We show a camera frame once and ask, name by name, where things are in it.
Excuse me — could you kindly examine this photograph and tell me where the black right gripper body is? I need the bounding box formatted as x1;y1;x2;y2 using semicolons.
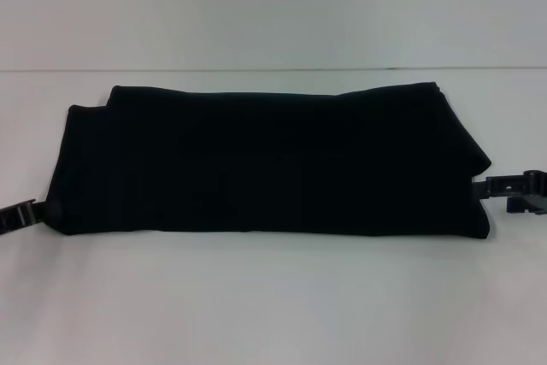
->
506;170;547;215

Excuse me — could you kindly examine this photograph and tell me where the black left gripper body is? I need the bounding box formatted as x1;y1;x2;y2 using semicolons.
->
0;197;38;238

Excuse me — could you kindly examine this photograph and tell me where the black shirt with FREE print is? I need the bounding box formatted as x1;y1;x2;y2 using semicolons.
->
44;82;493;240

